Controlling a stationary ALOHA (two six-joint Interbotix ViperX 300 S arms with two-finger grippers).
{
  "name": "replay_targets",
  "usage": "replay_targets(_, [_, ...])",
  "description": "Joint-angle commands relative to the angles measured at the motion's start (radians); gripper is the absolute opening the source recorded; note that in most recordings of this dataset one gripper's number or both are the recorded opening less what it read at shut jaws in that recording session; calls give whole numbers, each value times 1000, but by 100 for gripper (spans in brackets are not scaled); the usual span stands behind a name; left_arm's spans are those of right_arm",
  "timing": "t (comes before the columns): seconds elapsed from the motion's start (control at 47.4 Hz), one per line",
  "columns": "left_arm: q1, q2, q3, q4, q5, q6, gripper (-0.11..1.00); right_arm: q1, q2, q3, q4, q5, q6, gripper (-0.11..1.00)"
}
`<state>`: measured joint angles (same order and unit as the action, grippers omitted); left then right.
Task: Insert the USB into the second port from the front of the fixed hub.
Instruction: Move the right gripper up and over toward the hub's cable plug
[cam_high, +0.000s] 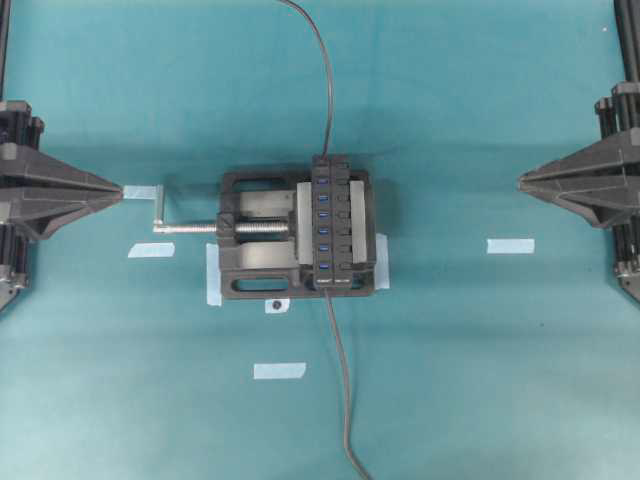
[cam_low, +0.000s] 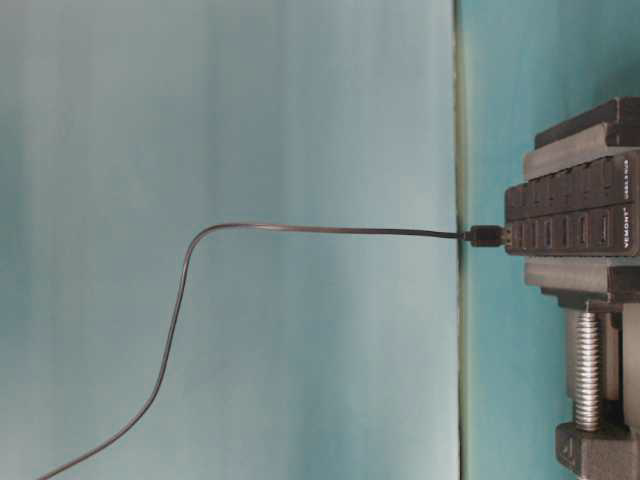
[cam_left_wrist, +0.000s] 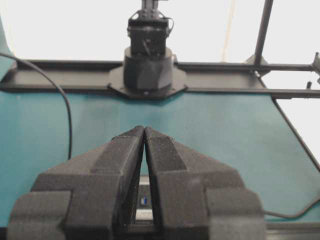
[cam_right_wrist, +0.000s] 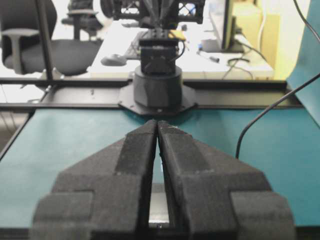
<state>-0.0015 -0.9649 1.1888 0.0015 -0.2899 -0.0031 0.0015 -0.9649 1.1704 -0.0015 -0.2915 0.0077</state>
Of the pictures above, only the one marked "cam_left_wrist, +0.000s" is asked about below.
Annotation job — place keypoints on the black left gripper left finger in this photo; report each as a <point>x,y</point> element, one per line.
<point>84,198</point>

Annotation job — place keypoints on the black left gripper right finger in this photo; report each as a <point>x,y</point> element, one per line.
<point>196,197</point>

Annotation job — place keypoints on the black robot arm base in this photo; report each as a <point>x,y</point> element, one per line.
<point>148,71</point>

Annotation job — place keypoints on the teal table mat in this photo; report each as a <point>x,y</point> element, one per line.
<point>249,131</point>

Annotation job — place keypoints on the black aluminium frame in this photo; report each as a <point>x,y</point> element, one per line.
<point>106,77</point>

